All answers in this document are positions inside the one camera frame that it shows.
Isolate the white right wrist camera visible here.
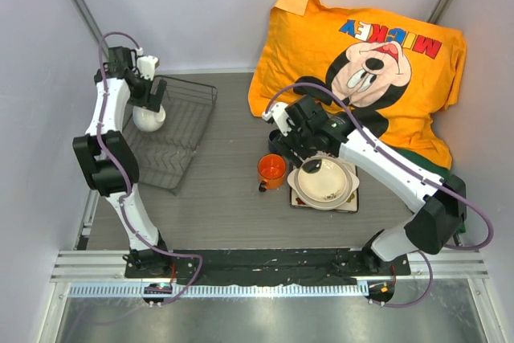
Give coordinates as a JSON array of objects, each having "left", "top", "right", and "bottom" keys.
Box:
[{"left": 262, "top": 102, "right": 292, "bottom": 137}]

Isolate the blue mug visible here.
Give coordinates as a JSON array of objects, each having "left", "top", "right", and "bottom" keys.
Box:
[{"left": 267, "top": 132, "right": 279, "bottom": 154}]

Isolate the orange Mickey pillow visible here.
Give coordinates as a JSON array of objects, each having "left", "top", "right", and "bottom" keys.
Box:
[{"left": 247, "top": 0, "right": 467, "bottom": 169}]

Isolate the orange mug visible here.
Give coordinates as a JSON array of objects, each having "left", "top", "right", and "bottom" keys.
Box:
[{"left": 257, "top": 153, "right": 287, "bottom": 193}]

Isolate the white ribbed bowl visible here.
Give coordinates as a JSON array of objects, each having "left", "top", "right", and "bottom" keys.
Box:
[{"left": 133, "top": 104, "right": 166, "bottom": 133}]

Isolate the large white oval dish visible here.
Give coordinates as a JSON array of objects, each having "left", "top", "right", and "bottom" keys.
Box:
[{"left": 286, "top": 155, "right": 360, "bottom": 211}]

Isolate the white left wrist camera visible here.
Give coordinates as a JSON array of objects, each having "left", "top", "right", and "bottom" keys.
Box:
[{"left": 136, "top": 47, "right": 160, "bottom": 81}]

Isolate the white slotted cable duct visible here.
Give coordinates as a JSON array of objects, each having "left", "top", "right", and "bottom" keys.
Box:
[{"left": 68, "top": 281, "right": 369, "bottom": 299}]

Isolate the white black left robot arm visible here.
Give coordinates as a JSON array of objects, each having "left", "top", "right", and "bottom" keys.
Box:
[{"left": 72, "top": 47, "right": 171, "bottom": 278}]

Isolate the small cream plate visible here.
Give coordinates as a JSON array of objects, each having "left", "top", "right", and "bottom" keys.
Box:
[{"left": 296, "top": 157, "right": 351, "bottom": 202}]

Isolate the aluminium frame rail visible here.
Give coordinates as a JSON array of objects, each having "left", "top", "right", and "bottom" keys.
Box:
[{"left": 50, "top": 248, "right": 489, "bottom": 283}]

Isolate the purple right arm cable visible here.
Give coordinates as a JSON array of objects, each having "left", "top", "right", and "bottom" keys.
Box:
[{"left": 263, "top": 82, "right": 494, "bottom": 308}]

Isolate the square floral plate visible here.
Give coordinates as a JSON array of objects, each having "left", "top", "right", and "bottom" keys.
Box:
[{"left": 289, "top": 153, "right": 360, "bottom": 214}]

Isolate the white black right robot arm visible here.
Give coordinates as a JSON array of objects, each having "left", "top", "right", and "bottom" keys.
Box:
[{"left": 262, "top": 96, "right": 467, "bottom": 275}]

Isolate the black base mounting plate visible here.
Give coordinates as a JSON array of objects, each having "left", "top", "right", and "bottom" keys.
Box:
[{"left": 123, "top": 248, "right": 410, "bottom": 287}]

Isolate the black wire dish rack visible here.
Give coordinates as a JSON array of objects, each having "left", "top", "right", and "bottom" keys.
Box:
[{"left": 123, "top": 76, "right": 218, "bottom": 194}]

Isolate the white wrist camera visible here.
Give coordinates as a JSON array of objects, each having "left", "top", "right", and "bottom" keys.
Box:
[
  {"left": 262, "top": 102, "right": 292, "bottom": 137},
  {"left": 136, "top": 47, "right": 160, "bottom": 81}
]

